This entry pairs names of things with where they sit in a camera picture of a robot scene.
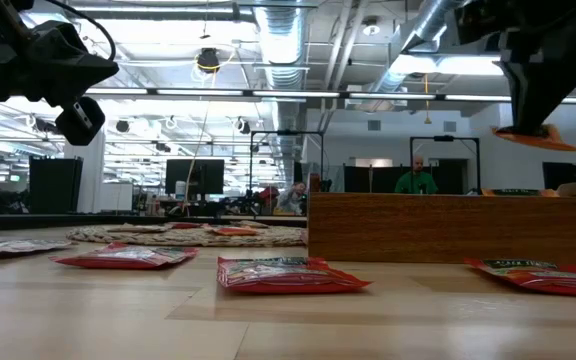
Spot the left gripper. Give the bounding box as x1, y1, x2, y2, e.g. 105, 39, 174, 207
0, 0, 120, 147

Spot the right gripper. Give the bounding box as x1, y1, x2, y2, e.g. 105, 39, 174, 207
455, 0, 576, 135

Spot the orange tea packet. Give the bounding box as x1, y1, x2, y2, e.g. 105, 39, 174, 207
481, 187, 560, 198
490, 123, 576, 153
210, 225, 260, 237

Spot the wooden tea organizer box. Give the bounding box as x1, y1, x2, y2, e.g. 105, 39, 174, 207
306, 172, 576, 268

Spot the black computer monitor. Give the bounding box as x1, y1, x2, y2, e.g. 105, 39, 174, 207
541, 161, 576, 190
164, 158, 226, 196

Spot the white building column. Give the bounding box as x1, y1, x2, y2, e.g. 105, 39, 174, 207
62, 127, 107, 214

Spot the tall black cabinet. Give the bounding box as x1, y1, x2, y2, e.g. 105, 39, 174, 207
28, 155, 84, 214

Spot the black ceiling-hung device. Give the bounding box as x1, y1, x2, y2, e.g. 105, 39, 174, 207
195, 47, 222, 74

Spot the person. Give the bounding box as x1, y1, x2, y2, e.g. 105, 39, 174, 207
394, 155, 440, 195
276, 181, 309, 216

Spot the round ceiling detector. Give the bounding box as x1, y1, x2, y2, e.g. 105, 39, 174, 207
361, 15, 382, 37

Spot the round woven placemat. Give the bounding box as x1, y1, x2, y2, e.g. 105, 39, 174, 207
65, 221, 309, 249

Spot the black room partition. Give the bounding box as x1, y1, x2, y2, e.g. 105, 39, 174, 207
342, 158, 471, 195

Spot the long ceiling light strip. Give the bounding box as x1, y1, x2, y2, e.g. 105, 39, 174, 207
85, 87, 576, 105

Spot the black metal frame stand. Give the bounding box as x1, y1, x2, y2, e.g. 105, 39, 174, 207
409, 134, 482, 195
249, 129, 326, 201

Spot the yellow pull cord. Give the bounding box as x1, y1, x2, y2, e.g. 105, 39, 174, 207
421, 73, 433, 126

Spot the silver ventilation duct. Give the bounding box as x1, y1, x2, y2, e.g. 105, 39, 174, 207
252, 0, 312, 166
367, 0, 469, 101

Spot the hanging yellow cable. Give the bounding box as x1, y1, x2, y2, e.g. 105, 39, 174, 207
181, 43, 239, 217

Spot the black metal table frame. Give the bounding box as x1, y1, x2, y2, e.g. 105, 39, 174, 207
0, 212, 309, 232

